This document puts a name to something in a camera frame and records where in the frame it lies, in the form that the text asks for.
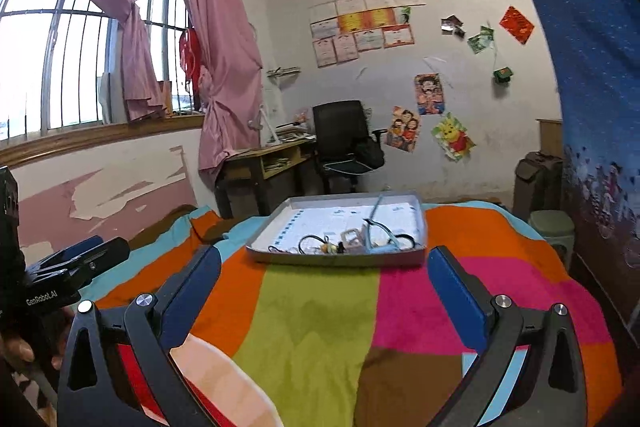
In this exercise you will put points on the grey cardboard tray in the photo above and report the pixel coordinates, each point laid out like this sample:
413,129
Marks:
340,259

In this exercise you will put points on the group of wall certificates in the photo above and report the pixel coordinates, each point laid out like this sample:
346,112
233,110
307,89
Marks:
365,27

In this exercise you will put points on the black office chair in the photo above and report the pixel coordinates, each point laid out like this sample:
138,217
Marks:
340,132

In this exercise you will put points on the blue printed cloth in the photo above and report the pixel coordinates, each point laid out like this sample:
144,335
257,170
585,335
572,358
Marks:
595,82

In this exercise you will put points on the cartoon character wall poster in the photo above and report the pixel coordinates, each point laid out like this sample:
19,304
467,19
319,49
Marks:
429,94

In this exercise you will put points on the green wall cards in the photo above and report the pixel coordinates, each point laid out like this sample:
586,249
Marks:
480,41

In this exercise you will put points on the red hanging ornament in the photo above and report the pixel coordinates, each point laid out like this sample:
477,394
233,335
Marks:
189,49

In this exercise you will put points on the yellow bear wall poster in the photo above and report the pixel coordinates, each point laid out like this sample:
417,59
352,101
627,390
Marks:
452,138

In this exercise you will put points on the small wall photos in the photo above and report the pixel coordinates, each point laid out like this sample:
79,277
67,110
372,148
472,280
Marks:
451,25

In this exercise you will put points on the colourful patchwork blanket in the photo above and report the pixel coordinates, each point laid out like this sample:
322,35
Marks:
310,332

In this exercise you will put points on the green plastic stool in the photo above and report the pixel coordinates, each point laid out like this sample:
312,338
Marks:
550,229

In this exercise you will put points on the green hanging ornament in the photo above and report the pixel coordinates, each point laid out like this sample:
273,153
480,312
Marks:
502,74

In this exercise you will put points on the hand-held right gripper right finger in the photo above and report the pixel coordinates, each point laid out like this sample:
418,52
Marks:
455,292

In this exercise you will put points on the white hair clip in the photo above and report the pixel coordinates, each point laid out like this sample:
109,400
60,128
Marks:
350,238

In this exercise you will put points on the barred window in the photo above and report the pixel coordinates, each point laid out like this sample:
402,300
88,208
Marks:
30,57

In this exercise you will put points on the cartoon children wall poster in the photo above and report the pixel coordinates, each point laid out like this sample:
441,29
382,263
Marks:
402,129

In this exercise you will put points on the person's left hand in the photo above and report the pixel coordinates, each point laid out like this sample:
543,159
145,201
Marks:
17,349

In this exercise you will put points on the stack of books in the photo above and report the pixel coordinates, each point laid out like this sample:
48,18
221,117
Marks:
295,133

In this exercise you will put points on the wooden desk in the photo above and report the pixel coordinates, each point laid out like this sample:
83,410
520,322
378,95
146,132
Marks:
260,157

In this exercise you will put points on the red paper wall decoration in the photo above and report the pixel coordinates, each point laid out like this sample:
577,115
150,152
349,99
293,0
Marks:
516,24

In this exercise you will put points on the wooden cabinet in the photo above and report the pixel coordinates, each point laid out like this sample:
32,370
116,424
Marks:
550,134

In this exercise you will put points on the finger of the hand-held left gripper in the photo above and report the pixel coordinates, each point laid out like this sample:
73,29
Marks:
105,254
70,249

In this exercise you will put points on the light blue wristwatch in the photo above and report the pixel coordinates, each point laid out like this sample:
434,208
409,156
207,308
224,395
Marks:
382,248

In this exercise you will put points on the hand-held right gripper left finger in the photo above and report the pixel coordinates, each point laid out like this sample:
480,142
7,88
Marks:
195,287

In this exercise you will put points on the white desk lamp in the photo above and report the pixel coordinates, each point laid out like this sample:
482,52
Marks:
267,127

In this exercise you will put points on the small wall shelf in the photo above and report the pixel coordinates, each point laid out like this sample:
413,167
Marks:
283,71

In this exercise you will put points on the brown suitcase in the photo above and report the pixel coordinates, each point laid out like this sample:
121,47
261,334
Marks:
537,184

